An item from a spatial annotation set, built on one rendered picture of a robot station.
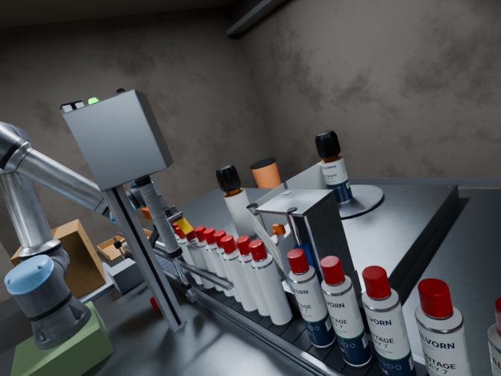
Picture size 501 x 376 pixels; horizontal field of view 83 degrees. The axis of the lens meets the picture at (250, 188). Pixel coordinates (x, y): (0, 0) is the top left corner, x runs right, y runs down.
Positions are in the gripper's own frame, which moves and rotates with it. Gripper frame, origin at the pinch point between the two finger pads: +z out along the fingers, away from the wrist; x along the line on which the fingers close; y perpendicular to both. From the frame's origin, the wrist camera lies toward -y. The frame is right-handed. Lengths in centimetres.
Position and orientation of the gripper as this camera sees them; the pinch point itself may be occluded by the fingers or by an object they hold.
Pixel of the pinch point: (186, 261)
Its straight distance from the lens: 105.7
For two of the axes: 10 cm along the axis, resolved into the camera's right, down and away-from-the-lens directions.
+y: 7.1, -4.1, 5.7
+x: -3.8, 4.5, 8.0
